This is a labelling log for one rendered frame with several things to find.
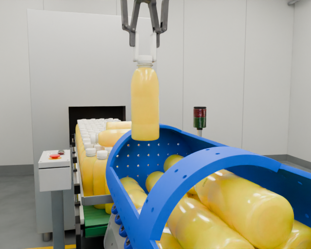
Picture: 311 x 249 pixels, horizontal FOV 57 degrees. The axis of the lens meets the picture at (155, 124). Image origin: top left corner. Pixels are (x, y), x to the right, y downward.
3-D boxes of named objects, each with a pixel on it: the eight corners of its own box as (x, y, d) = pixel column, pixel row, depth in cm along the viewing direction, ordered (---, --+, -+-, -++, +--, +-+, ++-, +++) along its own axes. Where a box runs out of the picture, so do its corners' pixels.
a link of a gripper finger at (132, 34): (135, 24, 70) (123, 23, 69) (135, 46, 70) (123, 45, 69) (134, 25, 71) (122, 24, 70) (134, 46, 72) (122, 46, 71)
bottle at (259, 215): (277, 257, 37) (210, 204, 55) (302, 208, 37) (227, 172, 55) (236, 237, 35) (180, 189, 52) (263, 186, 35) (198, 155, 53)
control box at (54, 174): (39, 192, 94) (37, 161, 93) (44, 176, 113) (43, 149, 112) (71, 189, 97) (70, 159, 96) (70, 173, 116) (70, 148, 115)
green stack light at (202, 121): (196, 128, 134) (196, 117, 134) (190, 126, 140) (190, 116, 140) (208, 127, 136) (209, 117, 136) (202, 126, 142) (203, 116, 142)
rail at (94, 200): (84, 206, 95) (84, 197, 95) (84, 205, 96) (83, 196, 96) (195, 194, 107) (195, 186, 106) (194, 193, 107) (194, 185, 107)
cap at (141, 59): (154, 65, 73) (154, 58, 73) (149, 63, 70) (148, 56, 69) (140, 65, 75) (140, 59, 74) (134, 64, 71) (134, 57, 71)
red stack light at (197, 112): (196, 117, 134) (196, 108, 133) (190, 116, 140) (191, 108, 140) (209, 117, 136) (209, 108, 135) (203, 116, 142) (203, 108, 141)
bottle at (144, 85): (162, 136, 76) (162, 64, 74) (153, 140, 69) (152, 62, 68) (138, 135, 78) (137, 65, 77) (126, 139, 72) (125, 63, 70)
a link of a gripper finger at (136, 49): (138, 31, 69) (136, 31, 69) (138, 61, 70) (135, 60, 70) (136, 33, 72) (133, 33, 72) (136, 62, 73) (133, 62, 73)
